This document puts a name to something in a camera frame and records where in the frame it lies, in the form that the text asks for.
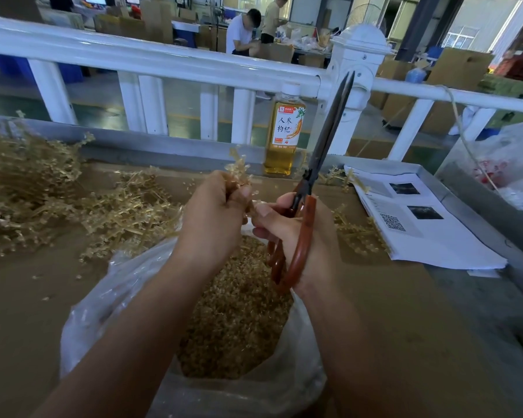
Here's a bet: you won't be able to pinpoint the person's left hand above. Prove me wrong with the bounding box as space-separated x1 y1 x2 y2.
175 170 254 277

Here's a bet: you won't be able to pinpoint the person's right hand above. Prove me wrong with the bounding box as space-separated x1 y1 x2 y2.
252 193 341 296

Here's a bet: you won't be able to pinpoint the tan plastic sprue piece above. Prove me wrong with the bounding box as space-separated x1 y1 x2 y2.
224 147 262 214

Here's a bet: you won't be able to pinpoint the red-handled scissors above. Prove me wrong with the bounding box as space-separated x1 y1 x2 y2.
267 71 356 295

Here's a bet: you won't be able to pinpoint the person's right forearm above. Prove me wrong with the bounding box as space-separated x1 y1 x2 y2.
293 274 523 418

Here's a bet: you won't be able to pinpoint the person's left forearm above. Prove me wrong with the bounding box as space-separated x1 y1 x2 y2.
31 252 227 418

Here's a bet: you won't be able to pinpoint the amber drink bottle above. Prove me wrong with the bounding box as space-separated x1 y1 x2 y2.
264 82 307 176

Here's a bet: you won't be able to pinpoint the tan plastic sprue cluster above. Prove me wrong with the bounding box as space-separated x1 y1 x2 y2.
320 163 388 257

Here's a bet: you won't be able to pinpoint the heap of cut tan pieces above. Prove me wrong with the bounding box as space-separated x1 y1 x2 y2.
176 235 295 380

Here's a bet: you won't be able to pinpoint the white fence railing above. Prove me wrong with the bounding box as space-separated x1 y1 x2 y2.
0 15 523 162

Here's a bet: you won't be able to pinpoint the stack of printed paper sheets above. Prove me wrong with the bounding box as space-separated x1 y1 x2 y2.
344 165 508 271

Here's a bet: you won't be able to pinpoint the clear plastic bag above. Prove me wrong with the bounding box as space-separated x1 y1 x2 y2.
60 226 327 418

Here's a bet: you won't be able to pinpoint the pile of tan plastic sprues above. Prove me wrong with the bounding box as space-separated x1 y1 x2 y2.
0 111 188 264

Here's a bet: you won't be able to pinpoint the large cardboard box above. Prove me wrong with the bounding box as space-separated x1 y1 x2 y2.
381 48 495 135

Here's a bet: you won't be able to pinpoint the white plastic bag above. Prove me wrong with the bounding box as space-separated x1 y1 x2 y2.
436 119 523 216

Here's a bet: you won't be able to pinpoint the blue plastic bin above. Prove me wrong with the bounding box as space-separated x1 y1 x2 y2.
0 53 84 85

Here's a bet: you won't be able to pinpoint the beige string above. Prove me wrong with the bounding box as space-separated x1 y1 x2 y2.
436 84 502 194

